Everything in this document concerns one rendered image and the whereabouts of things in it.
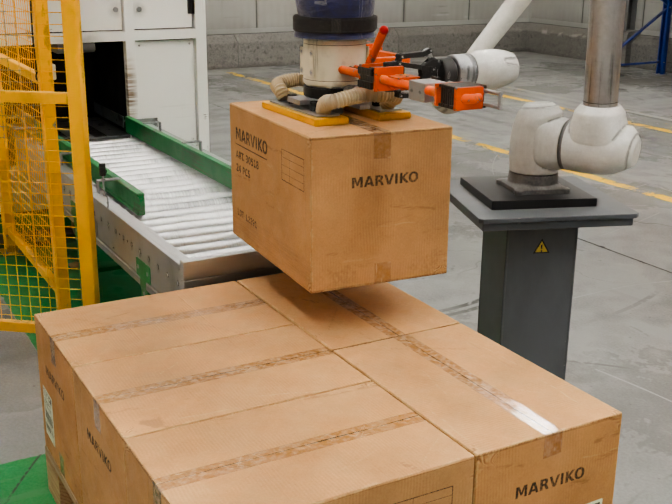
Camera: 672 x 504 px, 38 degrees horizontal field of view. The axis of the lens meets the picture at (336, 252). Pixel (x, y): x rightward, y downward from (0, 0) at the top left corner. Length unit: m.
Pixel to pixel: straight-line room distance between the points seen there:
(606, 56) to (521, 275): 0.71
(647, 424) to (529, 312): 0.58
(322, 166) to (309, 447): 0.73
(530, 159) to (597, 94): 0.28
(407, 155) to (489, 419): 0.73
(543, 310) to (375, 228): 0.87
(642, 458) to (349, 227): 1.28
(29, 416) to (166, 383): 1.21
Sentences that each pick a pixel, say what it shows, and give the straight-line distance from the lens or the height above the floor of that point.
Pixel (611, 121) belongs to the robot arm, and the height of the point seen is 1.02.
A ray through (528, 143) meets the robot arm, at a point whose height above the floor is 0.93.
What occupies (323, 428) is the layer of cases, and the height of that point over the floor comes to 0.54.
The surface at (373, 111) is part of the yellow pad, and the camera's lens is 2.65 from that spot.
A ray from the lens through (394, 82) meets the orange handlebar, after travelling 2.39.
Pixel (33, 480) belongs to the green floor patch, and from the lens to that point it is 3.09.
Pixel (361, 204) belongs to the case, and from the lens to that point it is 2.48.
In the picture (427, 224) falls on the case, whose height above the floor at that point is 0.81.
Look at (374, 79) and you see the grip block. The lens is 2.45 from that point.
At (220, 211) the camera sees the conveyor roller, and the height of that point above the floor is 0.55.
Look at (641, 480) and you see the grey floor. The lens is 3.13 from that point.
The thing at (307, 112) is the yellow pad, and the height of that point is 1.09.
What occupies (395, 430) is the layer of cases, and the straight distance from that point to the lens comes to 2.09.
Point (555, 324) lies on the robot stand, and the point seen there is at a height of 0.35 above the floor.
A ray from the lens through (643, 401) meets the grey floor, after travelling 3.62.
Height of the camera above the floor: 1.52
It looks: 18 degrees down
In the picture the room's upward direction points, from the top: 1 degrees clockwise
